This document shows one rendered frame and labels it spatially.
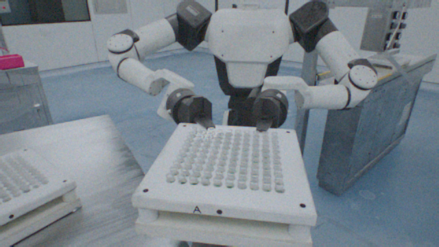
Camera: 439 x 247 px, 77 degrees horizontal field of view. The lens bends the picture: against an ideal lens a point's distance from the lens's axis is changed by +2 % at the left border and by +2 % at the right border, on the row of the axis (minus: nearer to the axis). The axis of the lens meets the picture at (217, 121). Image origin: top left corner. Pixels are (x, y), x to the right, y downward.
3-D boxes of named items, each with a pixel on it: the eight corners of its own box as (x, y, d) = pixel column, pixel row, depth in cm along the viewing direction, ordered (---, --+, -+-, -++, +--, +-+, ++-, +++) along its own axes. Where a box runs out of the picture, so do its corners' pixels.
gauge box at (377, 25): (381, 53, 133) (392, 7, 125) (359, 49, 140) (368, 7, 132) (397, 47, 146) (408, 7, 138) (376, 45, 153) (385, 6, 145)
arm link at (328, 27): (315, 58, 99) (296, 31, 104) (339, 45, 97) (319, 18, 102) (315, 41, 88) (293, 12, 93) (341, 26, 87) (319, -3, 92)
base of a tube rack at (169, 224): (136, 235, 40) (134, 223, 39) (181, 149, 62) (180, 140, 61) (310, 256, 37) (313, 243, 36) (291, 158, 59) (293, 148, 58)
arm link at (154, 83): (187, 82, 73) (151, 62, 78) (173, 112, 74) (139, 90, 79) (199, 86, 79) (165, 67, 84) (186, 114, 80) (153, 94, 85)
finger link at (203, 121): (204, 131, 55) (193, 120, 60) (218, 129, 56) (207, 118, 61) (204, 124, 54) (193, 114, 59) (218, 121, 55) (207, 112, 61)
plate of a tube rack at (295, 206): (131, 208, 38) (129, 197, 37) (180, 130, 60) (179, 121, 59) (315, 228, 35) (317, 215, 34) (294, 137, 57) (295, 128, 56)
